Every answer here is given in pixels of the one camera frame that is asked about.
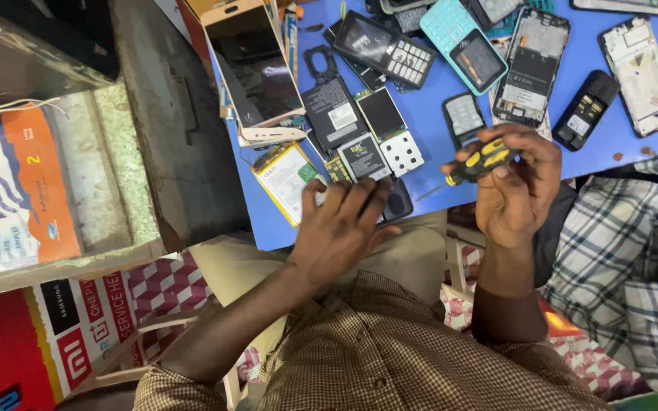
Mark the black edged smartphone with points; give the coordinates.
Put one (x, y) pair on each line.
(631, 5)

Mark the black yellow screwdriver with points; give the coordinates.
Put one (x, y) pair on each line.
(480, 162)

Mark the small gold circuit board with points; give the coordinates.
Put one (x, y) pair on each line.
(337, 169)

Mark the gold smartphone with dark screen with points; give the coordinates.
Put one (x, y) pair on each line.
(255, 63)

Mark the black camera frame piece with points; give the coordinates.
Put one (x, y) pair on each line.
(320, 63)

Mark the large black phone battery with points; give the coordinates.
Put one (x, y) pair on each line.
(333, 114)

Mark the black phone housing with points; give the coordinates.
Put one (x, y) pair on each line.
(398, 202)

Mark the small black phone battery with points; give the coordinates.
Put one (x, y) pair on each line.
(363, 158)

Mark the teal circuit board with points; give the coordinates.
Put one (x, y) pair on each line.
(510, 25)

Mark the person's brown checkered shirt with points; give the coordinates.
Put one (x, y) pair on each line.
(386, 354)

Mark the white yellow-edged phone battery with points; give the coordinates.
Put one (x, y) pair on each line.
(283, 180)

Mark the orange plastic item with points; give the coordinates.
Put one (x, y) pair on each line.
(557, 322)

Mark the red white logo banner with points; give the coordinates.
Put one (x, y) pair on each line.
(15, 348)

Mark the black feature phone back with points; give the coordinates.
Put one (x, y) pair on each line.
(585, 111)

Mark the person's right hand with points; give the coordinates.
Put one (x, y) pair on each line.
(514, 211)

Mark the person's left hand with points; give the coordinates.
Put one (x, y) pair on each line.
(334, 240)

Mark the orange white poster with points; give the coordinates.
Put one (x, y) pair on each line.
(15, 188)

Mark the stack of phone parts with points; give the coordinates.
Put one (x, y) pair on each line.
(290, 34)

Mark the opened black frame smartphone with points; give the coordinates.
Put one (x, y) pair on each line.
(532, 68)

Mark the gold phone frame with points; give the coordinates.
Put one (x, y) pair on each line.
(272, 136)

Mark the grey metal box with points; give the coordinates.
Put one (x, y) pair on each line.
(26, 51)

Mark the black slim phone cover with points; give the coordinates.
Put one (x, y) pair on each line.
(366, 73)

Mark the opened white inside smartphone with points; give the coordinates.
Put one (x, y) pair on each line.
(640, 77)

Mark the red cardboard box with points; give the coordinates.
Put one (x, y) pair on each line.
(192, 23)

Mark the small black grey keypad phone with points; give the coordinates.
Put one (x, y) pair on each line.
(463, 117)

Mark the black phone with grey screen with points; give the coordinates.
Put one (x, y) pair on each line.
(494, 8)

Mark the phone display with white keypad board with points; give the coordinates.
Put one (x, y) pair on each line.
(389, 128)

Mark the teal keypad phone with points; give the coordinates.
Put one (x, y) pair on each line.
(463, 45)

